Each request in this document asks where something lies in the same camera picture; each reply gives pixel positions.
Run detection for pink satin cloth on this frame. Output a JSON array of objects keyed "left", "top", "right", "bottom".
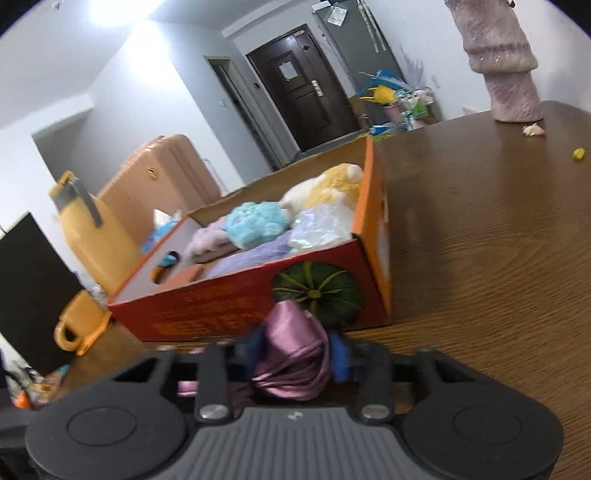
[{"left": 177, "top": 300, "right": 334, "bottom": 402}]

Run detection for lavender fluffy plush cloth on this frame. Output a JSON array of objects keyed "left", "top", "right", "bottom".
[{"left": 184, "top": 216, "right": 238, "bottom": 264}]

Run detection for orange cardboard box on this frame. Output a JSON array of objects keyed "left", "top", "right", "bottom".
[{"left": 108, "top": 136, "right": 392, "bottom": 343}]

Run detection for purple folded towel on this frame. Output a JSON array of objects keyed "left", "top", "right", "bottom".
[{"left": 204, "top": 230, "right": 291, "bottom": 279}]

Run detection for yellow ceramic mug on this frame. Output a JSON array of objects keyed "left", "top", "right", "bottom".
[{"left": 53, "top": 290, "right": 111, "bottom": 356}]

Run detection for white translucent plastic bag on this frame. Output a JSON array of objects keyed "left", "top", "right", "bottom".
[{"left": 287, "top": 204, "right": 353, "bottom": 254}]

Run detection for blue fluffy plush toy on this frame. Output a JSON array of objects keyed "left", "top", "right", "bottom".
[{"left": 224, "top": 201, "right": 293, "bottom": 250}]

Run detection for blue tissue pack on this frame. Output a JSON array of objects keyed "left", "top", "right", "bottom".
[{"left": 140, "top": 209, "right": 183, "bottom": 255}]

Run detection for yellow thermos jug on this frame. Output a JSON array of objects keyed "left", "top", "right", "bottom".
[{"left": 49, "top": 171, "right": 141, "bottom": 297}]

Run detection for snack packet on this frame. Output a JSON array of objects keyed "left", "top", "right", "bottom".
[{"left": 7, "top": 364, "right": 70, "bottom": 410}]

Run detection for yellow white plush toy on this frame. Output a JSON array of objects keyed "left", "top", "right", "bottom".
[{"left": 280, "top": 163, "right": 363, "bottom": 215}]

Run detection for pink hard-shell suitcase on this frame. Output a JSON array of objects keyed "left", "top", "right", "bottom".
[{"left": 98, "top": 134, "right": 221, "bottom": 244}]

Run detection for black paper shopping bag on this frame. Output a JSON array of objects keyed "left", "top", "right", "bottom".
[{"left": 0, "top": 214, "right": 82, "bottom": 376}]

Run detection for cluttered toy shelf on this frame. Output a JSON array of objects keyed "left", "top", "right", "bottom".
[{"left": 358, "top": 69, "right": 439, "bottom": 138}]

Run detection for yellow small table pieces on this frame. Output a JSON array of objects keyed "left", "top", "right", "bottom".
[{"left": 572, "top": 148, "right": 586, "bottom": 161}]

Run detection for dark brown entrance door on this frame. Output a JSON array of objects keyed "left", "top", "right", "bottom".
[{"left": 247, "top": 25, "right": 360, "bottom": 151}]

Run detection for grey refrigerator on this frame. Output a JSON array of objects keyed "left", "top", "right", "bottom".
[{"left": 312, "top": 1, "right": 405, "bottom": 95}]

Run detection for pink flower vase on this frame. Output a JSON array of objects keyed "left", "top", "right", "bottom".
[{"left": 446, "top": 0, "right": 543, "bottom": 123}]

